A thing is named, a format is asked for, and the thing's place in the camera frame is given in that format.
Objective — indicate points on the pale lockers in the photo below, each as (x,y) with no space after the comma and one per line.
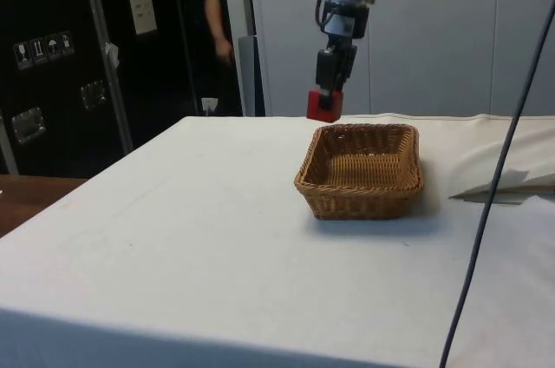
(433,64)

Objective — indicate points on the red cube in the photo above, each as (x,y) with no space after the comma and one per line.
(315,107)

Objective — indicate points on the wicker basket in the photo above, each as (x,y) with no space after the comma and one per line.
(360,194)

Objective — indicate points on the grey upright panel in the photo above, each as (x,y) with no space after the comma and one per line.
(250,77)

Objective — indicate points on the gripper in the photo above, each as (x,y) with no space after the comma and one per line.
(347,21)

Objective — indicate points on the person in dark clothes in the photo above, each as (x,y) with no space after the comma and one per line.
(214,21)

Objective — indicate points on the black cabinet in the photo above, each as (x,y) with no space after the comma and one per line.
(52,81)

